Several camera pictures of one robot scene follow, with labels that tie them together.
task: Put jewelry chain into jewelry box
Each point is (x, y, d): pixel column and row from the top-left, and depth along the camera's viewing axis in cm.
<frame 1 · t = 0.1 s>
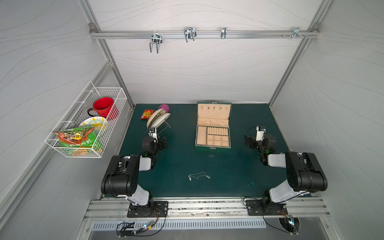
left hand: (157, 136, 94), fingers open
right hand: (254, 134, 95), fingers open
silver jewelry chain: (190, 178, 85), on the table
pink ball: (165, 107, 114), point 8 cm above the table
red snack packet: (147, 113, 116), point 3 cm above the table

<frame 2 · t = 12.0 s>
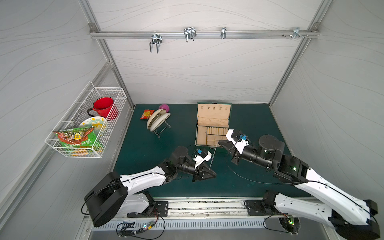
left hand: (214, 177, 66), fingers closed
right hand: (220, 139, 59), fingers closed
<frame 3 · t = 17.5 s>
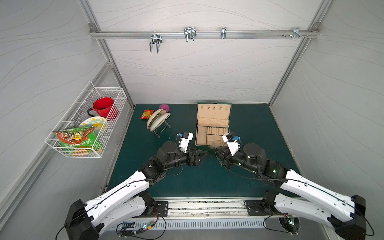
left hand: (204, 153, 67), fingers open
right hand: (216, 148, 68), fingers closed
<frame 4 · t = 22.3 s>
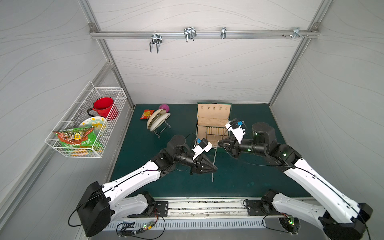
left hand: (214, 172, 59), fingers closed
right hand: (219, 141, 64), fingers closed
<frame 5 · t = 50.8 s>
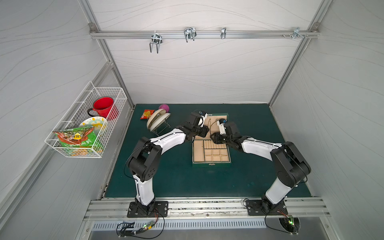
left hand: (208, 128, 91), fingers open
right hand: (212, 134, 93), fingers open
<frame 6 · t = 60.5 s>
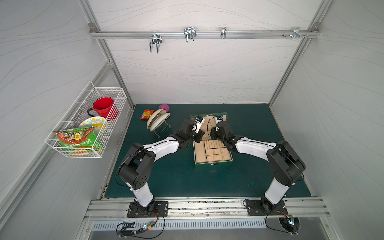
left hand: (203, 131, 90), fingers open
right hand: (213, 127, 93), fingers closed
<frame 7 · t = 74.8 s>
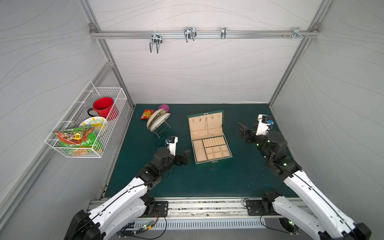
left hand: (183, 149, 79), fingers open
right hand: (247, 123, 72), fingers open
